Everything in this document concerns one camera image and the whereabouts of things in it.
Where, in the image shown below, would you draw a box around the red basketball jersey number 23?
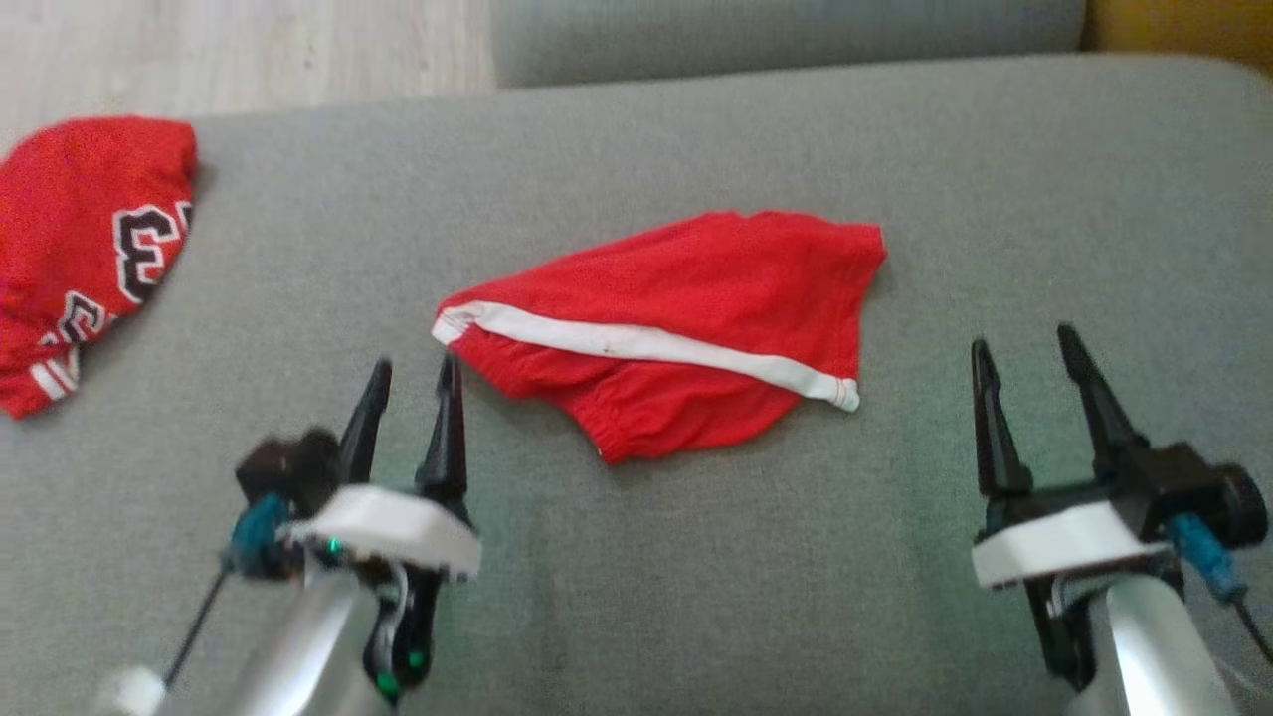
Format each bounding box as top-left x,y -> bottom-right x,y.
0,116 -> 198,420

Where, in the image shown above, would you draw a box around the red shorts with white stripe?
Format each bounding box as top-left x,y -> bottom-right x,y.
432,210 -> 888,465

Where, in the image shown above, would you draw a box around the large grey fabric sofa seat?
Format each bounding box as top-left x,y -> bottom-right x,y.
0,55 -> 1273,716

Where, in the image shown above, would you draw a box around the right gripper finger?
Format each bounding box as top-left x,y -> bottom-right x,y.
1057,324 -> 1145,478
973,340 -> 1033,498

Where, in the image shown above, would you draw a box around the left cable with teal plug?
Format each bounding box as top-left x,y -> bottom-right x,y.
164,494 -> 291,689

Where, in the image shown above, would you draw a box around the small grey fabric sofa cushion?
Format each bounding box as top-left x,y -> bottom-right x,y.
490,0 -> 1087,89

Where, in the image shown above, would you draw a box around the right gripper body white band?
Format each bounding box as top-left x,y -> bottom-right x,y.
973,477 -> 1180,687

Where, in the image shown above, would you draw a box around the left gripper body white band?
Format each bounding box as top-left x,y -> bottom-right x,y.
283,485 -> 481,702

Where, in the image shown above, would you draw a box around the yellow sofa back cushion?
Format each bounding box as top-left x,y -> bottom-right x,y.
1082,0 -> 1273,76

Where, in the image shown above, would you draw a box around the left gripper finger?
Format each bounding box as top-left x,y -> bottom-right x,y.
340,360 -> 393,485
416,355 -> 470,518

